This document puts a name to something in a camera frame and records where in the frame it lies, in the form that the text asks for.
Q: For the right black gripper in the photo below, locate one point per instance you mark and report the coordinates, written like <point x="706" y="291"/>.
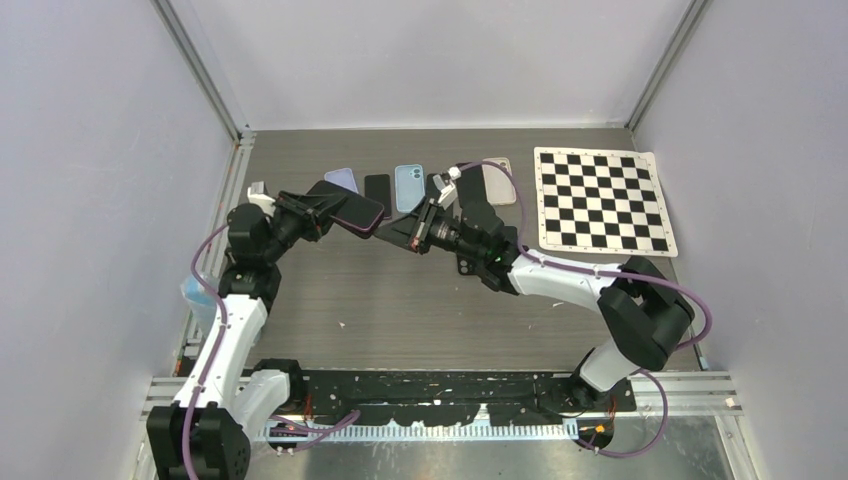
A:
<point x="413" y="232"/>

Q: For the aluminium front rail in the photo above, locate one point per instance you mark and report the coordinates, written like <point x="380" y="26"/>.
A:
<point x="677" y="394"/>

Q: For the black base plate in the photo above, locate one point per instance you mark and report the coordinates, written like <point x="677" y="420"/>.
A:
<point x="448" y="398"/>

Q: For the beige phone case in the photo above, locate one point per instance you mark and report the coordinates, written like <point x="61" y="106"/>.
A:
<point x="499" y="188"/>

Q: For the black phone case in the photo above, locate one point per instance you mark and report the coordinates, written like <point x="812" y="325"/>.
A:
<point x="466" y="266"/>

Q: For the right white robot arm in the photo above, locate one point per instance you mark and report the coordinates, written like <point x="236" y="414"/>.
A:
<point x="645" y="315"/>

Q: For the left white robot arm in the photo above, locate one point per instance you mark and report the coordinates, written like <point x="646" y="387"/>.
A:
<point x="208" y="429"/>

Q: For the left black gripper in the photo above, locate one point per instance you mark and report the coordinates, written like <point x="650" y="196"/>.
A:
<point x="310" y="211"/>

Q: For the black phone bare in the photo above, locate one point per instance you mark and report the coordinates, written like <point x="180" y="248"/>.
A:
<point x="355" y="213"/>

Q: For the phone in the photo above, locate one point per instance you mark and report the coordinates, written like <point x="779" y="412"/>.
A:
<point x="377" y="187"/>
<point x="432" y="190"/>

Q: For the lilac phone case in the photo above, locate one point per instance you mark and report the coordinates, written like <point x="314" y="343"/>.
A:
<point x="342" y="177"/>

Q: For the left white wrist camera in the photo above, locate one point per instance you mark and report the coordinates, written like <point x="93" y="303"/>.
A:
<point x="258" y="195"/>

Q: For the black smartphone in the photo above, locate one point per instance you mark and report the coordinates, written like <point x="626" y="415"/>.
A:
<point x="471" y="185"/>

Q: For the checkerboard calibration mat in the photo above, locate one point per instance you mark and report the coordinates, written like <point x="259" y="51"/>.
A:
<point x="601" y="202"/>

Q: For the light-blue phone case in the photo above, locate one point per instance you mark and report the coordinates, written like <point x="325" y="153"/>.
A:
<point x="409" y="187"/>

